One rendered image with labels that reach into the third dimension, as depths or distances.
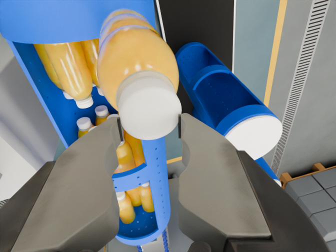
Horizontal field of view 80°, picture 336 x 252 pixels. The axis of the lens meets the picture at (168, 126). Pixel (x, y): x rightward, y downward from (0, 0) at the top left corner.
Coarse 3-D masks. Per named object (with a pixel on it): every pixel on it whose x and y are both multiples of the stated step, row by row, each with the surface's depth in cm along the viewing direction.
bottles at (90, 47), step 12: (36, 48) 43; (84, 48) 44; (96, 48) 44; (48, 60) 45; (96, 60) 46; (48, 72) 47; (96, 84) 51; (96, 108) 65; (84, 120) 60; (96, 120) 66; (84, 132) 61; (132, 192) 82
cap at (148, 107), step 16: (144, 80) 12; (160, 80) 12; (128, 96) 11; (144, 96) 11; (160, 96) 12; (176, 96) 12; (128, 112) 12; (144, 112) 12; (160, 112) 12; (176, 112) 13; (128, 128) 12; (144, 128) 13; (160, 128) 13
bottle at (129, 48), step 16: (112, 16) 23; (128, 16) 20; (112, 32) 17; (128, 32) 15; (144, 32) 15; (112, 48) 14; (128, 48) 14; (144, 48) 14; (160, 48) 15; (96, 64) 16; (112, 64) 14; (128, 64) 13; (144, 64) 13; (160, 64) 14; (176, 64) 16; (112, 80) 14; (128, 80) 13; (176, 80) 15; (112, 96) 14
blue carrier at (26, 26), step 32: (0, 0) 27; (32, 0) 26; (64, 0) 27; (96, 0) 28; (128, 0) 31; (0, 32) 33; (32, 32) 29; (64, 32) 29; (96, 32) 30; (32, 64) 44; (96, 96) 66; (64, 128) 56; (160, 160) 60; (160, 192) 68; (128, 224) 88; (160, 224) 80
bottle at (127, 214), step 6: (126, 198) 80; (120, 204) 78; (126, 204) 79; (132, 204) 85; (120, 210) 80; (126, 210) 81; (132, 210) 85; (120, 216) 84; (126, 216) 84; (132, 216) 87; (126, 222) 87
